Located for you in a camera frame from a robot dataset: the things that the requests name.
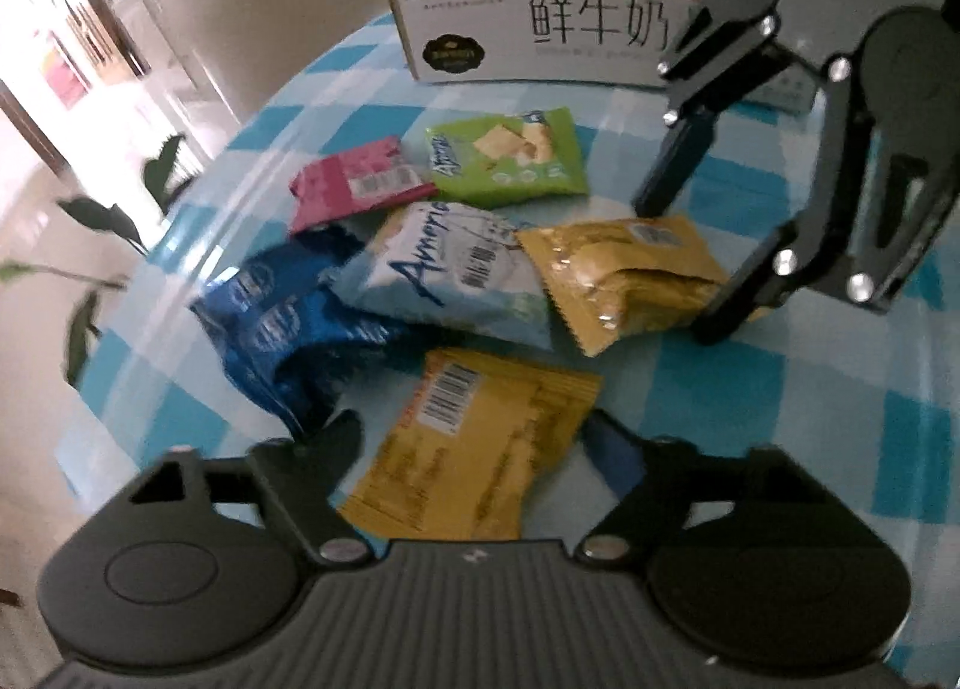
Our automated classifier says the blue checkered tablecloth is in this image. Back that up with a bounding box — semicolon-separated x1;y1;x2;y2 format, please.
52;7;960;564

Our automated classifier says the gold clear snack packet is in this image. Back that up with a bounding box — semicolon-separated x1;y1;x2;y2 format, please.
516;215;762;358

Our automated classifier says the pink snack packet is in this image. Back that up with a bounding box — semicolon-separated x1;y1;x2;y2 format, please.
288;136;437;234

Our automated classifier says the green cracker packet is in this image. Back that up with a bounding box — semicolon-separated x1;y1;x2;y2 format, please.
424;107;591;212

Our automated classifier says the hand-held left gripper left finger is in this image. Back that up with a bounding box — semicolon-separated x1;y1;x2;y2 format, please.
127;407;376;571

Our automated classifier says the white printed cardboard box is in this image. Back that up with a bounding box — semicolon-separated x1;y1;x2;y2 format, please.
385;0;820;116

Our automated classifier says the yellow barcode snack packet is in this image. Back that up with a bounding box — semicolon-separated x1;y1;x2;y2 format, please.
336;347;605;541

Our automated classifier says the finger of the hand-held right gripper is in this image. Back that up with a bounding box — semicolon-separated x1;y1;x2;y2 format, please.
688;131;960;347
632;0;854;215

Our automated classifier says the dark blue foil packet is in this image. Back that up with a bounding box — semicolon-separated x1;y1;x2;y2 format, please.
190;224;425;437

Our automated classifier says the light blue snack packet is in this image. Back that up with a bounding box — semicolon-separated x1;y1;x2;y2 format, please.
328;200;554;354

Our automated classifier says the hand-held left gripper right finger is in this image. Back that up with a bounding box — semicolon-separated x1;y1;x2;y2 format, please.
574;410;820;571

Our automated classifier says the green leafy potted plant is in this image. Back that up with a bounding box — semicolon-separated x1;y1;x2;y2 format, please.
0;133;190;390

